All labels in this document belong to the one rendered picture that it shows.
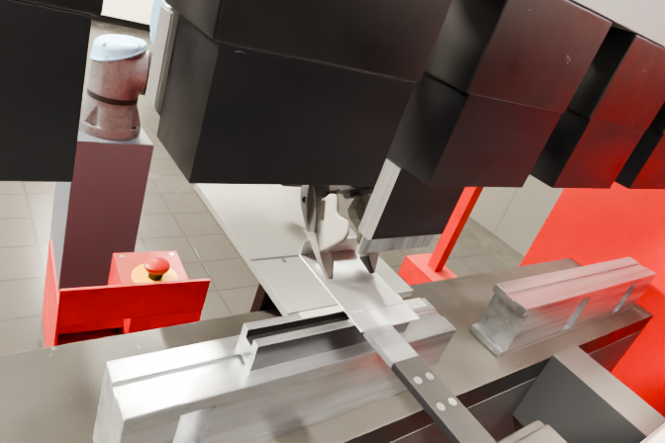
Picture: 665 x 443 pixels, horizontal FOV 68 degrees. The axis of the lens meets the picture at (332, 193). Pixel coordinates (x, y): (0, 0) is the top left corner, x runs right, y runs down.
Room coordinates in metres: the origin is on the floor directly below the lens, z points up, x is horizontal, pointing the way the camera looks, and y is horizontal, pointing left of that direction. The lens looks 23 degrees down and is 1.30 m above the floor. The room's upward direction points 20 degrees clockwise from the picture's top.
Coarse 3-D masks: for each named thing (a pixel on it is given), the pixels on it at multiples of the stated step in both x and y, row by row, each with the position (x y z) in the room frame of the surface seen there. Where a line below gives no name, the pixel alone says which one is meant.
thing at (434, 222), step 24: (384, 168) 0.41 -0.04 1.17; (384, 192) 0.40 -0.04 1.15; (408, 192) 0.41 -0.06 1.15; (432, 192) 0.43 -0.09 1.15; (456, 192) 0.46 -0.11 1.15; (384, 216) 0.40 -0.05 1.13; (408, 216) 0.42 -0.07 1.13; (432, 216) 0.44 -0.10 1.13; (384, 240) 0.42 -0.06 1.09; (408, 240) 0.45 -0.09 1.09
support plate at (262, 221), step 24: (216, 192) 0.57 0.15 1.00; (240, 192) 0.60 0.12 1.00; (264, 192) 0.62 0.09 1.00; (288, 192) 0.65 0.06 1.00; (216, 216) 0.52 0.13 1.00; (240, 216) 0.54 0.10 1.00; (264, 216) 0.56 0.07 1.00; (288, 216) 0.58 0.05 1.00; (240, 240) 0.48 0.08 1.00; (264, 240) 0.50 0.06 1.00; (288, 240) 0.52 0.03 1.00; (264, 264) 0.45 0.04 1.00; (288, 264) 0.47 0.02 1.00; (384, 264) 0.55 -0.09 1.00; (264, 288) 0.42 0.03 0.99; (288, 288) 0.43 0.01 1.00; (312, 288) 0.44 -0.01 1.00; (408, 288) 0.51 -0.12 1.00; (288, 312) 0.39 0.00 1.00
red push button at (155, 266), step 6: (150, 258) 0.64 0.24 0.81; (156, 258) 0.65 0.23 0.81; (162, 258) 0.65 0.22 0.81; (144, 264) 0.63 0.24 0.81; (150, 264) 0.63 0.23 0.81; (156, 264) 0.63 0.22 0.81; (162, 264) 0.64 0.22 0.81; (168, 264) 0.65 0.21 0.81; (150, 270) 0.62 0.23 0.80; (156, 270) 0.62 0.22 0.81; (162, 270) 0.63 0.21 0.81; (150, 276) 0.63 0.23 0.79; (156, 276) 0.63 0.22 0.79
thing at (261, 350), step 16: (272, 320) 0.37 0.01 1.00; (288, 320) 0.38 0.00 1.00; (304, 320) 0.39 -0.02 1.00; (320, 320) 0.40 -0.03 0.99; (336, 320) 0.42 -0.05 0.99; (240, 336) 0.35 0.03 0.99; (256, 336) 0.35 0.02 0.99; (272, 336) 0.35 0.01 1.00; (288, 336) 0.36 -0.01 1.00; (304, 336) 0.36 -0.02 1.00; (320, 336) 0.38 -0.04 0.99; (336, 336) 0.39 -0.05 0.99; (352, 336) 0.41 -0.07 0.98; (240, 352) 0.35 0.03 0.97; (256, 352) 0.33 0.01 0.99; (272, 352) 0.34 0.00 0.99; (288, 352) 0.36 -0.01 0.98; (304, 352) 0.37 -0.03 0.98; (320, 352) 0.38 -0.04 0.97; (256, 368) 0.34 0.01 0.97
